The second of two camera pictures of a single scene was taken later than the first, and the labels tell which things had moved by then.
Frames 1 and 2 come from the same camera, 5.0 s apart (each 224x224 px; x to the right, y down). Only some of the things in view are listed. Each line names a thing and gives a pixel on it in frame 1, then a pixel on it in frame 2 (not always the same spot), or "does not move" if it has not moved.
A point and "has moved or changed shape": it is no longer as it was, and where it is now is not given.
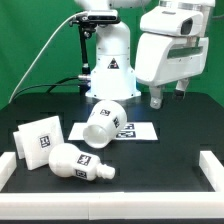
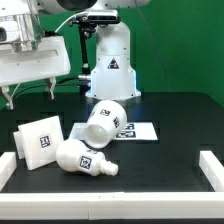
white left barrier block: x=8 y=164 does not move
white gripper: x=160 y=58 to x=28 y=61
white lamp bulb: x=66 y=160 has moved or changed shape
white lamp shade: x=106 y=119 does not move
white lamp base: x=35 y=140 does not move
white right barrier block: x=212 y=169 does not move
